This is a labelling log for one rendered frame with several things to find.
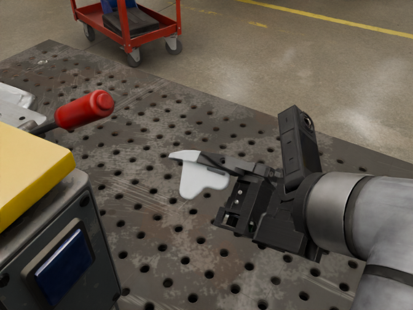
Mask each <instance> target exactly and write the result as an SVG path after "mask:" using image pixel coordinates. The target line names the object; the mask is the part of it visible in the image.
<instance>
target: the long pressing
mask: <svg viewBox="0 0 413 310"><path fill-rule="evenodd" d="M0 99H3V100H5V101H8V102H11V103H13V104H16V105H18V106H22V107H24V108H27V109H30V110H32V111H35V112H36V110H37V107H38V102H37V99H36V96H35V95H33V94H31V93H29V92H27V91H24V90H21V89H18V88H16V87H12V86H10V85H7V84H4V83H1V82H0Z"/></svg>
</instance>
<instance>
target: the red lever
mask: <svg viewBox="0 0 413 310"><path fill-rule="evenodd" d="M113 111H114V100H113V98H112V96H111V95H110V94H109V93H107V92H106V91H104V90H95V91H93V92H90V93H88V94H87V95H84V96H83V97H80V98H78V99H76V100H74V101H72V102H70V103H68V104H65V105H63V106H61V107H59V108H58V109H56V111H55V113H54V119H52V120H50V121H48V122H45V123H43V124H41V125H38V124H37V123H36V121H34V120H33V119H31V120H29V121H27V122H25V123H23V124H21V125H19V126H18V127H16V128H18V129H20V130H23V131H25V132H28V133H30V134H32V135H35V136H37V137H39V138H42V139H44V138H45V137H46V135H45V133H46V132H48V131H50V130H53V129H56V128H58V127H60V128H62V129H65V130H67V131H71V130H74V129H77V128H79V127H82V126H84V125H87V124H90V123H92V122H95V121H98V120H100V119H103V118H106V117H108V116H110V115H111V114H112V112H113Z"/></svg>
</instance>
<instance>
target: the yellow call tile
mask: <svg viewBox="0 0 413 310"><path fill-rule="evenodd" d="M75 167H76V163H75V161H74V158H73V154H72V152H71V151H70V150H69V149H67V148H64V147H62V146H59V145H56V144H55V143H52V142H50V141H47V140H45V139H42V138H39V137H37V136H35V135H32V134H30V133H28V132H25V131H23V130H20V129H18V128H15V127H12V126H11V125H8V124H5V123H3V122H1V121H0V233H2V232H3V230H5V229H6V228H7V227H8V226H9V225H11V224H12V223H13V222H14V221H15V220H16V219H17V218H18V217H20V216H21V215H22V214H23V213H25V212H26V211H27V210H28V209H29V208H30V207H31V206H32V205H34V204H35V203H36V202H37V201H38V200H39V199H40V198H42V197H43V196H44V195H45V194H46V193H48V192H49V191H50V190H51V189H52V188H53V187H54V186H55V185H57V184H58V183H59V182H60V181H62V179H64V177H66V176H67V175H68V174H69V173H71V172H72V171H73V170H74V169H75Z"/></svg>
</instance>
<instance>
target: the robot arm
mask: <svg viewBox="0 0 413 310"><path fill-rule="evenodd" d="M278 126H279V132H280V143H281V155H282V161H283V169H282V168H280V167H279V168H277V169H273V168H272V167H270V166H268V165H265V164H260V163H257V162H250V161H243V160H240V159H237V158H234V157H231V156H226V155H223V154H218V153H211V152H207V151H196V150H183V151H178V152H174V153H170V155H169V157H168V158H170V159H173V160H176V161H179V162H182V163H183V171H182V175H181V183H180V188H179V192H180V195H181V196H182V197H183V198H185V199H188V200H191V199H194V198H195V197H196V196H197V195H198V194H199V193H201V192H202V191H203V190H204V189H205V188H211V189H216V190H223V189H225V188H227V187H228V185H229V184H230V175H232V176H235V177H238V178H237V182H235V185H234V188H233V190H232V194H231V195H230V196H229V198H228V200H227V203H226V206H225V207H219V210H218V213H217V215H216V218H215V220H214V223H213V225H214V226H217V227H220V228H223V229H227V230H229V231H233V232H235V233H238V234H239V235H240V236H244V237H247V238H249V239H252V242H253V243H255V244H259V245H262V246H265V247H268V248H271V249H274V250H277V251H279V252H283V253H284V252H289V253H292V254H295V255H299V256H301V257H303V258H305V259H307V260H310V261H313V262H316V263H319V264H320V260H321V256H322V254H323V250H324V249H325V250H329V251H331V252H335V253H339V254H342V255H346V256H350V257H353V258H357V259H359V260H362V261H365V262H366V266H365V268H364V271H363V275H362V277H361V280H360V283H359V286H358V289H357V291H356V295H355V298H354V300H353V303H352V307H351V309H350V310H413V179H408V178H395V177H382V176H374V175H367V174H360V173H346V172H329V173H323V172H322V168H321V162H320V155H319V151H318V145H317V139H316V135H315V127H314V124H313V121H312V118H311V117H310V116H309V115H308V114H307V113H306V112H304V111H301V110H300V109H299V108H298V107H297V106H296V105H293V106H290V107H289V108H287V109H285V110H284V111H282V112H280V113H278ZM209 170H210V171H209ZM235 214H236V215H235ZM225 215H226V216H225ZM237 215H238V216H237ZM224 217H226V218H228V219H227V222H226V225H228V226H225V225H222V223H223V220H224ZM229 226H231V227H233V228H231V227H229Z"/></svg>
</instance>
